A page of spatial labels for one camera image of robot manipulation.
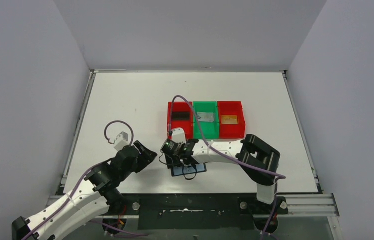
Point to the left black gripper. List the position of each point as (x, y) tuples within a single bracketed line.
[(139, 156)]

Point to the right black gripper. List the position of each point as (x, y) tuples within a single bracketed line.
[(175, 159)]

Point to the black leather card holder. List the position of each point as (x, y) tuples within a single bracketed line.
[(177, 168)]

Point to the green bin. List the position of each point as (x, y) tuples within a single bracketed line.
[(210, 130)]

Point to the red bin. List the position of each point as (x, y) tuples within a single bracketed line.
[(186, 125), (231, 131)]

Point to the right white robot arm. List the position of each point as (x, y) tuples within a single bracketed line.
[(255, 157)]

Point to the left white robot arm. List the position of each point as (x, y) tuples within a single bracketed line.
[(94, 194)]

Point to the black card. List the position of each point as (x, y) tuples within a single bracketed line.
[(180, 116)]

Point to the silver card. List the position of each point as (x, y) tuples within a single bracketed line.
[(205, 117)]

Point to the gold card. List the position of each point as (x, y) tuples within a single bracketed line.
[(229, 120)]

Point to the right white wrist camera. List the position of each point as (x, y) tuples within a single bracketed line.
[(178, 135)]

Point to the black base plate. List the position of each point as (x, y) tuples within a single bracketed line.
[(199, 211)]

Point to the aluminium frame rail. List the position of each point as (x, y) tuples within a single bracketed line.
[(309, 217)]

